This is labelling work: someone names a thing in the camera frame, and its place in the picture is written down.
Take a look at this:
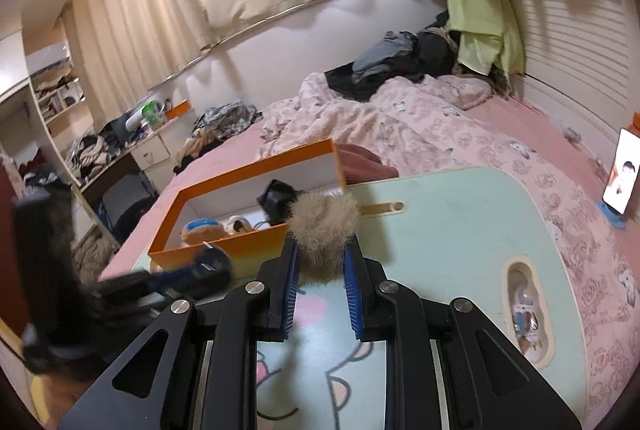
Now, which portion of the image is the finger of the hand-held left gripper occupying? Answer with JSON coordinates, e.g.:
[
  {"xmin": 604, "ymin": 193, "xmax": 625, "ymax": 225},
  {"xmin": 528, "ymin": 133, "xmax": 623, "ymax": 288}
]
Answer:
[{"xmin": 97, "ymin": 246, "xmax": 235, "ymax": 308}]

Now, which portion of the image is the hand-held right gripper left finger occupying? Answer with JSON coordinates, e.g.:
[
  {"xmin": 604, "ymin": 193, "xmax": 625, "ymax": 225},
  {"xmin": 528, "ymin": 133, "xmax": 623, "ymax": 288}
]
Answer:
[{"xmin": 56, "ymin": 232, "xmax": 302, "ymax": 430}]

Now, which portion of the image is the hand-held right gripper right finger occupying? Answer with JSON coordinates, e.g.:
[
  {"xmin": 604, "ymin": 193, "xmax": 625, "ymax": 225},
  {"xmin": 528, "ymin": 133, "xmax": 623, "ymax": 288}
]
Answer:
[{"xmin": 342, "ymin": 240, "xmax": 583, "ymax": 430}]

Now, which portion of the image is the orange cardboard box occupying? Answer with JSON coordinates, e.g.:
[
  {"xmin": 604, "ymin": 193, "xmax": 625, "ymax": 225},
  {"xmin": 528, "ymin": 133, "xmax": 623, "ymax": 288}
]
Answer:
[{"xmin": 147, "ymin": 139, "xmax": 348, "ymax": 278}]

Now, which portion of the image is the brown plush toy blue patch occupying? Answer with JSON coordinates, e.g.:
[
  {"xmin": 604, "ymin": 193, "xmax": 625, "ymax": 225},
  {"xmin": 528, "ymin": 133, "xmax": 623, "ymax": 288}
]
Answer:
[{"xmin": 180, "ymin": 217, "xmax": 226, "ymax": 247}]

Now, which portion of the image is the beige furry pompom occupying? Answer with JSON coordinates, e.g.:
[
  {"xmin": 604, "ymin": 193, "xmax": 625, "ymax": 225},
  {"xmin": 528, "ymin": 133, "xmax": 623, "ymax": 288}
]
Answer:
[{"xmin": 286, "ymin": 192, "xmax": 361, "ymax": 281}]

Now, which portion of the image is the white fluffy toy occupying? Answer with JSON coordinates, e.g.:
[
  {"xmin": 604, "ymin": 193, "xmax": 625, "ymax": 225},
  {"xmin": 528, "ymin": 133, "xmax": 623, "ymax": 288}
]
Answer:
[{"xmin": 224, "ymin": 215, "xmax": 256, "ymax": 235}]

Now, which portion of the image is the black plush accessory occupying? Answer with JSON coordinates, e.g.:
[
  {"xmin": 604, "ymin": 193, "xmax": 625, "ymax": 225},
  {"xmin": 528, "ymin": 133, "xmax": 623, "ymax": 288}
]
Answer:
[{"xmin": 256, "ymin": 179, "xmax": 306, "ymax": 227}]

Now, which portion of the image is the mint green lap table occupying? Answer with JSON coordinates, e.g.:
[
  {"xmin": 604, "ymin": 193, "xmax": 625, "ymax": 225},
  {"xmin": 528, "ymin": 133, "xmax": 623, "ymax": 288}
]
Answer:
[{"xmin": 130, "ymin": 167, "xmax": 588, "ymax": 430}]

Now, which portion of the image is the maroon cushion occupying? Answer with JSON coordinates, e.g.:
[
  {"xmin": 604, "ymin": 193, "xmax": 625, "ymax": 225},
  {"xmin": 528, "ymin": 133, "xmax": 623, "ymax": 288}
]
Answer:
[{"xmin": 332, "ymin": 142, "xmax": 401, "ymax": 185}]

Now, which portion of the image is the cream nightstand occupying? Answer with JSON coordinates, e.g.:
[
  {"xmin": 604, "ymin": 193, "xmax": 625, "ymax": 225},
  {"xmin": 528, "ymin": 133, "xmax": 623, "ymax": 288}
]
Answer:
[{"xmin": 132, "ymin": 132, "xmax": 176, "ymax": 171}]

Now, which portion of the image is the grey white clothes heap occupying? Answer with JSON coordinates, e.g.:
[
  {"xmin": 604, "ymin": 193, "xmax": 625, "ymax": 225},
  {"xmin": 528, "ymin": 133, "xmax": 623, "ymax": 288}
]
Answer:
[{"xmin": 65, "ymin": 130, "xmax": 136, "ymax": 181}]

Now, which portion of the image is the green white bottle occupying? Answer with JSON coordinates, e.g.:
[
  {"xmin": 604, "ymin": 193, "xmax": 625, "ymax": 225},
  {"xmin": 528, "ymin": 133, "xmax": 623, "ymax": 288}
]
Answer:
[{"xmin": 141, "ymin": 100, "xmax": 166, "ymax": 128}]

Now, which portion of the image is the patterned clothes pile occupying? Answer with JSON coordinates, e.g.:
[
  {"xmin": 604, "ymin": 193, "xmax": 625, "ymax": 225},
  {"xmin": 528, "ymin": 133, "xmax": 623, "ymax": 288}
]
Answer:
[{"xmin": 172, "ymin": 102, "xmax": 263, "ymax": 175}]

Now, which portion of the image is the small clear trinket bag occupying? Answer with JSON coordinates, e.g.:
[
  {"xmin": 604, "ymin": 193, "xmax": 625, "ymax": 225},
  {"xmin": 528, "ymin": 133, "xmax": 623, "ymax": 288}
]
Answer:
[{"xmin": 510, "ymin": 270, "xmax": 543, "ymax": 356}]

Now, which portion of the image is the pink floral duvet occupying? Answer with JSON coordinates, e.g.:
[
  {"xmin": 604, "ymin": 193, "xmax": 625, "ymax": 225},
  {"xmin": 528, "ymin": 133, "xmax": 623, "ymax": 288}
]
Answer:
[{"xmin": 257, "ymin": 72, "xmax": 640, "ymax": 411}]

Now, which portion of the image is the cream shelf unit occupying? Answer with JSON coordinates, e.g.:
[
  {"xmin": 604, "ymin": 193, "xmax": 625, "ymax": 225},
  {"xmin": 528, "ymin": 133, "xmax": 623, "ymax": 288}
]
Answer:
[{"xmin": 22, "ymin": 42, "xmax": 96, "ymax": 125}]

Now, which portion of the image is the pile of dark clothes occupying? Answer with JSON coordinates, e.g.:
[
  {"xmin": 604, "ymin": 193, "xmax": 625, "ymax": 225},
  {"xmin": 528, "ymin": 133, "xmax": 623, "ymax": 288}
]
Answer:
[{"xmin": 324, "ymin": 12, "xmax": 461, "ymax": 103}]

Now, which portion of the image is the white curved headboard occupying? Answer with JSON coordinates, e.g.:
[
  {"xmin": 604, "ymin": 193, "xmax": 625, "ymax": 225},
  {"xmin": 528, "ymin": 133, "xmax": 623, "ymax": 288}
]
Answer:
[{"xmin": 145, "ymin": 0, "xmax": 451, "ymax": 131}]

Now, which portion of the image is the blue phone stand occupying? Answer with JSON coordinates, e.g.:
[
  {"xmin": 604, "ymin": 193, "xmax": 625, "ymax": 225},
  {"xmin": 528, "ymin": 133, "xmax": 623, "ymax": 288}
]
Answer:
[{"xmin": 595, "ymin": 200, "xmax": 628, "ymax": 231}]

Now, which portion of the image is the smartphone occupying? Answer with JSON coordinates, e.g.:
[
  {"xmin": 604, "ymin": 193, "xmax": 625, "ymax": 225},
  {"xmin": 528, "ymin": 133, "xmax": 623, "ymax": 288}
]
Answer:
[{"xmin": 602, "ymin": 128, "xmax": 640, "ymax": 215}]

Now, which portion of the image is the light green cloth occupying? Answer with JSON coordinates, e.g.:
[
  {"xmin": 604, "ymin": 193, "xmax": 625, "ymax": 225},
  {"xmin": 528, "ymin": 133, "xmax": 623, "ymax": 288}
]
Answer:
[{"xmin": 440, "ymin": 0, "xmax": 526, "ymax": 78}]

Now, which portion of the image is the white louvred wardrobe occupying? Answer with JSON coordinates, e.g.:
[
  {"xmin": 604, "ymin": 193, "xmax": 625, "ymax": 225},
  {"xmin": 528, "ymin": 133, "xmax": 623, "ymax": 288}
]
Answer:
[{"xmin": 500, "ymin": 0, "xmax": 640, "ymax": 145}]

